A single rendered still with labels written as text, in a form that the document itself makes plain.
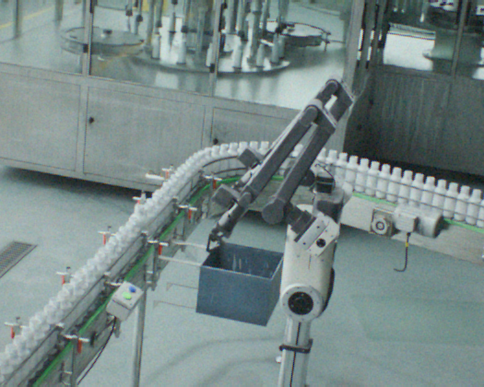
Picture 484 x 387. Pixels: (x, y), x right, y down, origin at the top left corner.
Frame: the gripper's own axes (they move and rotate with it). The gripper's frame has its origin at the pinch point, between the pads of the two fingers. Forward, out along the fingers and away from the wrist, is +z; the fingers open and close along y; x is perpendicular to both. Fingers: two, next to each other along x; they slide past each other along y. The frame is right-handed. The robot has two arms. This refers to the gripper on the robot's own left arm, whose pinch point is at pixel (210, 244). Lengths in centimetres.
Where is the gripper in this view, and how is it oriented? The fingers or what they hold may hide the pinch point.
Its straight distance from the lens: 385.2
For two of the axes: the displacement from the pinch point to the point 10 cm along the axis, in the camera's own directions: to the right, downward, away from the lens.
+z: -5.6, 7.5, 3.6
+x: 8.1, 5.8, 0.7
